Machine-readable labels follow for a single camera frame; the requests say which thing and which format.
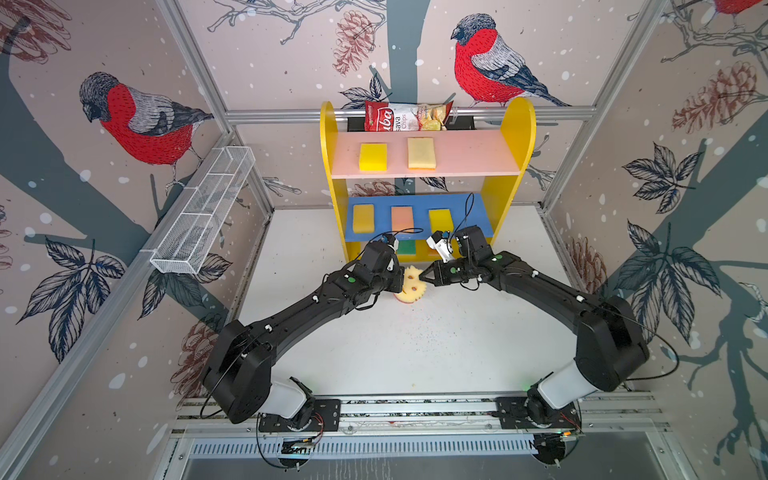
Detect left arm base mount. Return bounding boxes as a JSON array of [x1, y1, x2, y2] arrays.
[[259, 397, 341, 434]]

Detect small bright yellow sponge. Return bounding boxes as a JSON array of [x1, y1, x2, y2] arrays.
[[428, 209, 454, 233]]

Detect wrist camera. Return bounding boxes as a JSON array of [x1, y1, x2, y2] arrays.
[[380, 233, 399, 251], [426, 230, 453, 263]]

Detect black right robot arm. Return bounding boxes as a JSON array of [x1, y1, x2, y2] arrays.
[[420, 226, 650, 425]]

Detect salmon pink sponge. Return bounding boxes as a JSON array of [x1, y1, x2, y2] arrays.
[[391, 206, 414, 231]]

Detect yellow rectangular sponge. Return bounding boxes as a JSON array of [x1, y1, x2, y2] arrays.
[[352, 204, 375, 235]]

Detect yellow wooden shelf unit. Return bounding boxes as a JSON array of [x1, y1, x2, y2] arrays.
[[319, 99, 537, 262]]

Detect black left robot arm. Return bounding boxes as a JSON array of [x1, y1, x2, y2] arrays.
[[200, 233, 405, 429]]

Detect green scouring sponge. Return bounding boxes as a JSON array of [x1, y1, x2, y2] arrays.
[[397, 240, 416, 256]]

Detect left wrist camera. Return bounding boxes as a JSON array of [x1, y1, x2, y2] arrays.
[[380, 233, 399, 251]]

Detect cream beige sponge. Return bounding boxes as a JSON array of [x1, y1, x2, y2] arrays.
[[407, 137, 437, 170]]

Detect white wire mesh basket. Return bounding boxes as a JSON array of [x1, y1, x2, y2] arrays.
[[150, 146, 255, 275]]

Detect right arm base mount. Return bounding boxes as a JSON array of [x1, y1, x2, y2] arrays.
[[494, 396, 582, 430]]

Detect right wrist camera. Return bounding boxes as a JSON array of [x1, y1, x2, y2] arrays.
[[426, 230, 453, 263]]

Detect smiley face sponge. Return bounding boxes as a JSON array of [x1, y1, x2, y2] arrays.
[[394, 266, 427, 304]]

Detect red chips bag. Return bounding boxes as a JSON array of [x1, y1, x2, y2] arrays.
[[364, 101, 453, 132]]

